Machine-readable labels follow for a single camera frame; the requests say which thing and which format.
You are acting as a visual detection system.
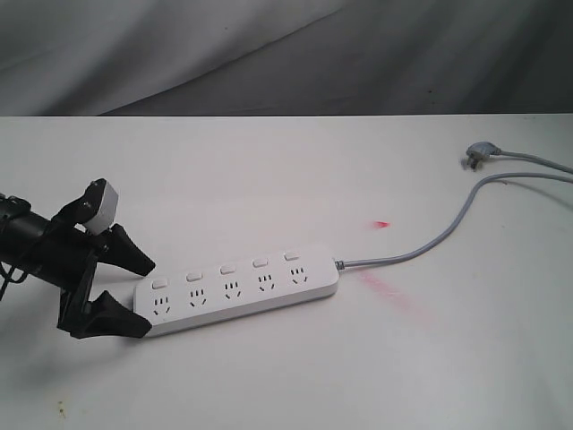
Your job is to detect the white backdrop cloth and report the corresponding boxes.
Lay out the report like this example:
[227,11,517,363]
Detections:
[1,1,572,116]

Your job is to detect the white five-socket power strip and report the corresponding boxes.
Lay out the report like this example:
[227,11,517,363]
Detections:
[133,142,572,337]

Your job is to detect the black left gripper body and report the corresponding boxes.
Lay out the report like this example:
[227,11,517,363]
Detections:
[43,188,110,339]

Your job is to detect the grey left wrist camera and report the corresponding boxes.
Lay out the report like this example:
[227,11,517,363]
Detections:
[83,178,119,236]

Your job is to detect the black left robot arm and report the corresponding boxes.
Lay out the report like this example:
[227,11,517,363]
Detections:
[1,195,156,339]

